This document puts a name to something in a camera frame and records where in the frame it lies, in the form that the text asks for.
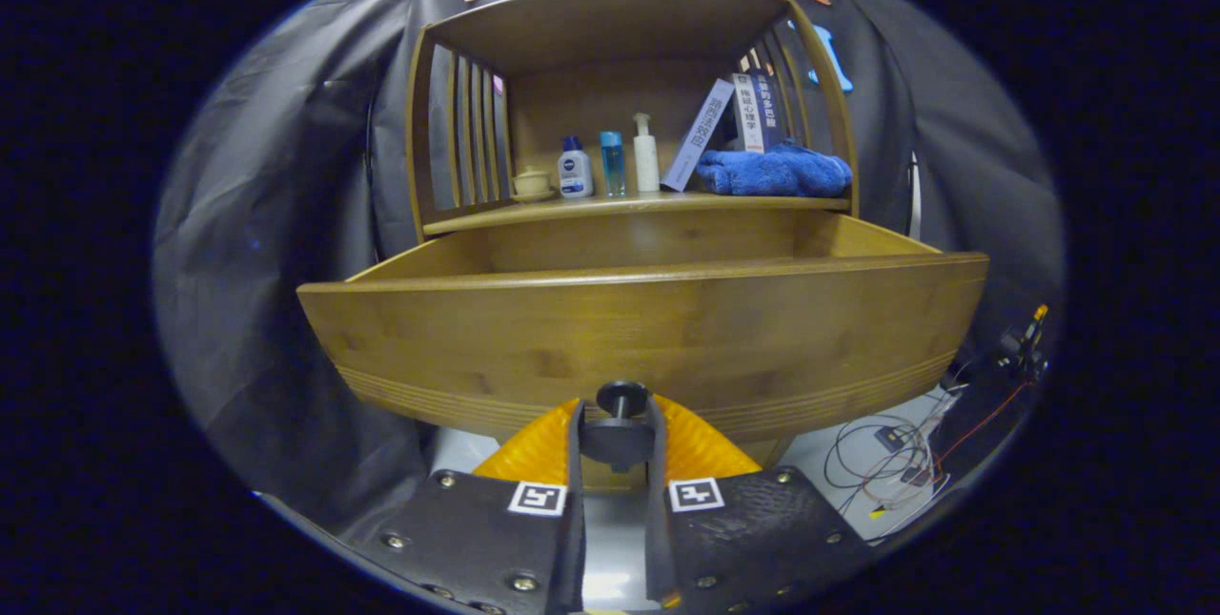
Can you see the lavender book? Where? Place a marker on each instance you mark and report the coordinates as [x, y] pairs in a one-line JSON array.
[[701, 133]]

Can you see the wooden countertop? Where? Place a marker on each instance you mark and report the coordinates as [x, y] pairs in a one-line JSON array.
[[620, 203]]

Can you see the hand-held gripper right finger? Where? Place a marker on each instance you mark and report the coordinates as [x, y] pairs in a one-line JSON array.
[[753, 539]]

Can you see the wooden cabinet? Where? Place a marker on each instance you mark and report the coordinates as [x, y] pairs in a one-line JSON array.
[[610, 33]]

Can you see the white lotion bottle blue cap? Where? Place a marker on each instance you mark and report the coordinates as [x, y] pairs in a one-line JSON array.
[[574, 172]]

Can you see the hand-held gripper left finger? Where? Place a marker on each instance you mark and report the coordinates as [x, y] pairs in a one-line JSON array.
[[477, 539]]

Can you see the clear blue bottle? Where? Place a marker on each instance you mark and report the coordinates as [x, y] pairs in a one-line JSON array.
[[612, 165]]

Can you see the beige lidded teacup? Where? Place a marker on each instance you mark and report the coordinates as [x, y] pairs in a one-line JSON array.
[[531, 184]]

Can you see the blue towel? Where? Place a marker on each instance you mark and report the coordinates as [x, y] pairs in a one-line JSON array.
[[772, 172]]

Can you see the black round drawer knob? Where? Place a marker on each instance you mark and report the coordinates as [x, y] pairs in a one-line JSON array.
[[620, 439]]

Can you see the dark blue book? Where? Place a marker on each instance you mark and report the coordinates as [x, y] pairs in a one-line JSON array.
[[770, 110]]

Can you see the black equipment with orange part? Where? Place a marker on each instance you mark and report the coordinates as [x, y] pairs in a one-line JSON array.
[[1025, 348]]

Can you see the white pump bottle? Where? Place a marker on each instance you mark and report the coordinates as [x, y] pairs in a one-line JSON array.
[[646, 162]]

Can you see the wooden drawer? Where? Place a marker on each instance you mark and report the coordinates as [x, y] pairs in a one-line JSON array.
[[620, 329]]

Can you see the white spine book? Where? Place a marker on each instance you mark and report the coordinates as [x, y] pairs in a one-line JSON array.
[[748, 114]]

